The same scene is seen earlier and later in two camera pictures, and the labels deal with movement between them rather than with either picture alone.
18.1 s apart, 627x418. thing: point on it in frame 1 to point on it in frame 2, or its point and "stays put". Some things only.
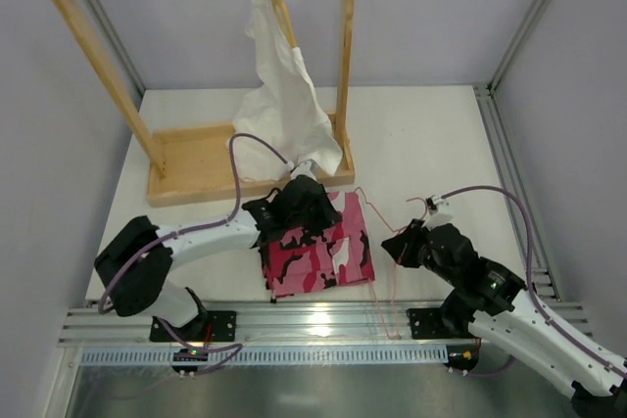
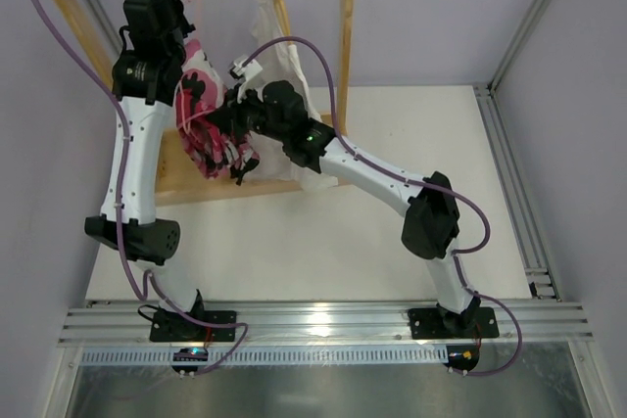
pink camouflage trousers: x=321 y=257 to x=210 y=150
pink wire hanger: x=395 y=231 to x=194 y=0
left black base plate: x=206 y=326 stays put
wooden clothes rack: x=193 y=163 stays put
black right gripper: x=409 y=242 to x=234 y=115
